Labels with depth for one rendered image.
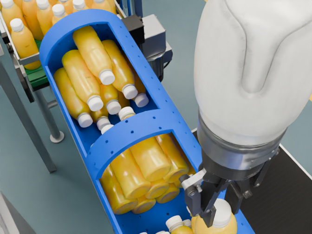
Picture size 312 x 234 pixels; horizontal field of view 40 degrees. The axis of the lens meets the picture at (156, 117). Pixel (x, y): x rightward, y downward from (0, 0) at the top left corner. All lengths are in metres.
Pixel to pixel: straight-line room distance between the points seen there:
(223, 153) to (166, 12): 2.65
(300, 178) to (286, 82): 1.90
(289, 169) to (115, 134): 1.36
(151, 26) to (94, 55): 0.57
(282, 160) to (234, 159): 1.81
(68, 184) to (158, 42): 0.98
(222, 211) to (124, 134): 0.39
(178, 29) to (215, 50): 2.61
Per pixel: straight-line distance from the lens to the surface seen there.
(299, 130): 2.54
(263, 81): 0.32
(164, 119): 1.03
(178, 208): 1.20
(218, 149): 0.43
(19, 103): 1.88
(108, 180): 1.10
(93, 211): 2.26
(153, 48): 1.75
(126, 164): 1.05
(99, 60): 1.20
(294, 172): 2.22
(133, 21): 1.56
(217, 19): 0.31
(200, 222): 0.71
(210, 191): 0.57
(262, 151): 0.43
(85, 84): 1.20
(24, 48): 1.53
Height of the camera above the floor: 2.08
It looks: 57 degrees down
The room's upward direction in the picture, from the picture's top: 4 degrees counter-clockwise
